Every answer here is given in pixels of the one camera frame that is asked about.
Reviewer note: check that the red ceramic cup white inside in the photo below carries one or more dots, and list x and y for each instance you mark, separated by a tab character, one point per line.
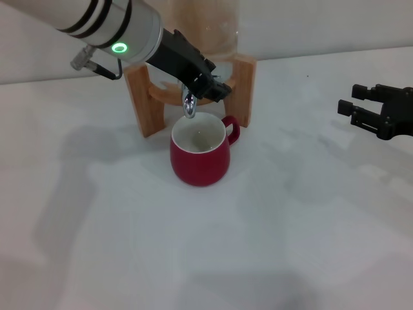
200	161

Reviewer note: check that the glass water dispenser jar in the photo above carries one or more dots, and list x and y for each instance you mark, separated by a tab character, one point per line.
222	29

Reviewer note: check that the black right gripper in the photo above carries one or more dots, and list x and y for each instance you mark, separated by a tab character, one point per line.
398	111

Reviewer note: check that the wooden dispenser stand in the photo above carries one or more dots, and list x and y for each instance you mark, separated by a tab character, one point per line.
145	106

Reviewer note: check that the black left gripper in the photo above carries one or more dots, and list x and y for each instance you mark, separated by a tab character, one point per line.
180	61

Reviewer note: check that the chrome faucet tap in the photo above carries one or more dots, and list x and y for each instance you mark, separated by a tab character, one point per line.
189	105

